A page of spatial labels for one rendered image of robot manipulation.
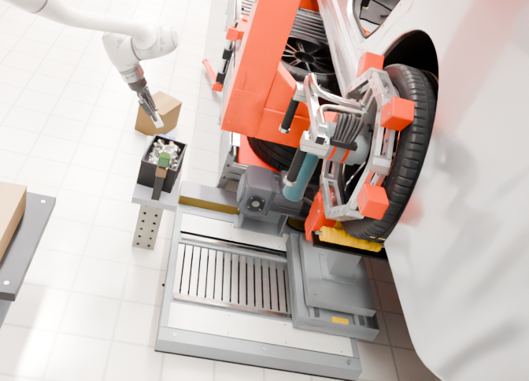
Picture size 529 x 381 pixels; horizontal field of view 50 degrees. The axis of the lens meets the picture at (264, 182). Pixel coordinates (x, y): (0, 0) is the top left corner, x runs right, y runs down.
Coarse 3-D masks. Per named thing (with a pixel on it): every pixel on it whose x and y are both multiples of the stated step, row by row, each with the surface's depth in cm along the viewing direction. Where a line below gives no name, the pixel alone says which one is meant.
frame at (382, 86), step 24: (384, 72) 201; (360, 96) 222; (384, 96) 185; (336, 120) 229; (384, 144) 186; (336, 168) 231; (384, 168) 182; (336, 192) 223; (336, 216) 204; (360, 216) 194
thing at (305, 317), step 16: (288, 240) 268; (288, 256) 262; (288, 272) 256; (304, 304) 237; (304, 320) 230; (320, 320) 230; (336, 320) 231; (352, 320) 238; (368, 320) 241; (352, 336) 237; (368, 336) 237
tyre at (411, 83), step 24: (408, 72) 192; (432, 72) 205; (408, 96) 186; (432, 96) 185; (432, 120) 181; (408, 144) 179; (408, 168) 179; (408, 192) 181; (384, 216) 187; (384, 240) 203
